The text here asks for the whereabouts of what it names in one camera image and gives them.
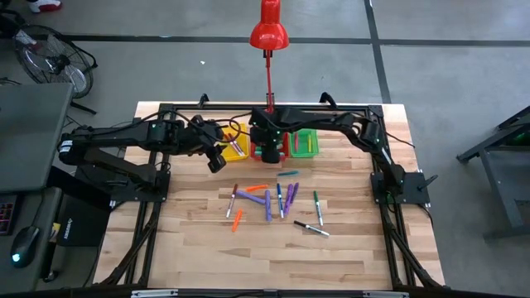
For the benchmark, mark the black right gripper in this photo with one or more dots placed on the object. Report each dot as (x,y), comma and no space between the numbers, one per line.
(269,136)

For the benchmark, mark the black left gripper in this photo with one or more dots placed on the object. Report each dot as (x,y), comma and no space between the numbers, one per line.
(211,136)

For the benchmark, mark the teal slim highlighter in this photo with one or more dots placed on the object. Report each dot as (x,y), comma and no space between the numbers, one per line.
(288,173)

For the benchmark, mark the orange slim highlighter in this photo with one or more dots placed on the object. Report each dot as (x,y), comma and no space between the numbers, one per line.
(256,188)
(237,221)

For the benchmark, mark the yellow slim highlighter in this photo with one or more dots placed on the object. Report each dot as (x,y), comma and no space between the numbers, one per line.
(309,143)

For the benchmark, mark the blue Expo marker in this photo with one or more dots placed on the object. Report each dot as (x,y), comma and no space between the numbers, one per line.
(280,200)

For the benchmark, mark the green Expo marker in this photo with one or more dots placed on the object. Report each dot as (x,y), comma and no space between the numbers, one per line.
(318,209)

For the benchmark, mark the black Expo marker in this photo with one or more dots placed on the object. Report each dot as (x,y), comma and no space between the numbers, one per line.
(311,228)

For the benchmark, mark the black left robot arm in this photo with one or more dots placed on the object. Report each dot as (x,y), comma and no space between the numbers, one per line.
(124,134)

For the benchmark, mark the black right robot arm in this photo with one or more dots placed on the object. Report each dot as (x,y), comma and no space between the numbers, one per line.
(331,120)

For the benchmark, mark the red plastic basket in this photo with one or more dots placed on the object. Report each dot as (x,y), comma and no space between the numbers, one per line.
(285,145)

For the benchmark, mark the yellow plastic basket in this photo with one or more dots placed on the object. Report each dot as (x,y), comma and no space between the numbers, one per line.
(225,153)

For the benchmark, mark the green plastic basket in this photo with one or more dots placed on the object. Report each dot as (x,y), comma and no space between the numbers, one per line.
(303,145)

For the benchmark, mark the red desk lamp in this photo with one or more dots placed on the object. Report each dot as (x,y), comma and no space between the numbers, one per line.
(269,33)

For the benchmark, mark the black flat box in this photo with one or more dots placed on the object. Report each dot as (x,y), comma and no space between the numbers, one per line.
(83,227)

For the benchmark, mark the black floor fan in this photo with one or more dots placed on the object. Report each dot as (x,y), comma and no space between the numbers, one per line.
(54,64)

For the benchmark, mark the large grey flat panel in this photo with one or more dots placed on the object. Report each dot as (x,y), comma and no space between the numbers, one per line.
(33,132)

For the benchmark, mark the yellow black tag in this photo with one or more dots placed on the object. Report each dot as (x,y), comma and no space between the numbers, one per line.
(55,232)

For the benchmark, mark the grey side desk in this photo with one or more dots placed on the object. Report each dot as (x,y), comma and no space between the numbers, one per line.
(29,211)

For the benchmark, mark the person's foot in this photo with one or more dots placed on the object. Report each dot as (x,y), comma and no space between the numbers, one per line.
(45,5)

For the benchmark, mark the black computer mouse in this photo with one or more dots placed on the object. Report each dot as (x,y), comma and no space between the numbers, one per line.
(25,246)

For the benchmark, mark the backlit computer keyboard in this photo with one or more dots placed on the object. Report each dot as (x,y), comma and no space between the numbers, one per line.
(6,215)

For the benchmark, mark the grey metal table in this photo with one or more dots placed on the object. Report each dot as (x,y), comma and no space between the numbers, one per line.
(501,186)

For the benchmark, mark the black frame clamp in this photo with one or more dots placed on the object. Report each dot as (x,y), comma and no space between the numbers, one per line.
(329,98)
(203,100)

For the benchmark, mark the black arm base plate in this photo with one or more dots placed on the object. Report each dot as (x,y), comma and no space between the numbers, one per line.
(163,191)
(416,192)

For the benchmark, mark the silver metal bracket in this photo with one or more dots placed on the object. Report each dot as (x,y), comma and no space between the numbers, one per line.
(385,294)
(153,294)

